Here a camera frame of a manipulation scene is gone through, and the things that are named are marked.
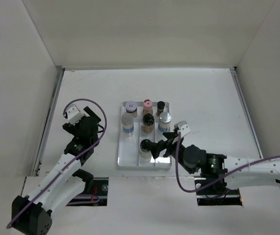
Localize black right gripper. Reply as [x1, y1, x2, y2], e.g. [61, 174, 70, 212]
[147, 131, 194, 174]

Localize black stopper jar white contents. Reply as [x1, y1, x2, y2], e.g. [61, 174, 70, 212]
[140, 139, 152, 159]

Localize black stopper jar brown contents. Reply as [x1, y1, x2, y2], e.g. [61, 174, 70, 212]
[141, 113, 155, 133]

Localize black cap red label bottle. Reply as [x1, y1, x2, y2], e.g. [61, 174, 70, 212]
[156, 101, 165, 117]

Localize pink cap spice jar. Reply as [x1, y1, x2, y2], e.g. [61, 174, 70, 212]
[142, 99, 153, 116]

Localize white cap blue label jar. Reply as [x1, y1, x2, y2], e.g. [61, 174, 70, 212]
[120, 113, 134, 136]

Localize grey lid sauce jar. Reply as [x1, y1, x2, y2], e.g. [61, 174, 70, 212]
[125, 101, 138, 118]

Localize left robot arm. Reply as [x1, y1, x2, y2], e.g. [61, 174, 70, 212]
[6, 104, 106, 235]

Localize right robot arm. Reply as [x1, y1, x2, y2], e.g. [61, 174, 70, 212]
[143, 130, 280, 194]

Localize white divided organizer tray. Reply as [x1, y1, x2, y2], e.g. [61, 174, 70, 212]
[117, 101, 172, 171]

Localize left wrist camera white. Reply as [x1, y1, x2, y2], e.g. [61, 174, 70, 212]
[64, 104, 84, 125]

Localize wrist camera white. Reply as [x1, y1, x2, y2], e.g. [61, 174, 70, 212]
[64, 104, 84, 125]
[174, 120, 191, 138]

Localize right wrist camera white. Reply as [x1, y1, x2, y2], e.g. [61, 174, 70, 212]
[174, 120, 191, 138]

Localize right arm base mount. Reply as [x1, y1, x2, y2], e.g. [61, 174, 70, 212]
[196, 182, 242, 206]

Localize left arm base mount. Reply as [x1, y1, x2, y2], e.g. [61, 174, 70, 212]
[67, 178, 109, 207]

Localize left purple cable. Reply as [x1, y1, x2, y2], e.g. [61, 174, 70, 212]
[6, 98, 107, 229]

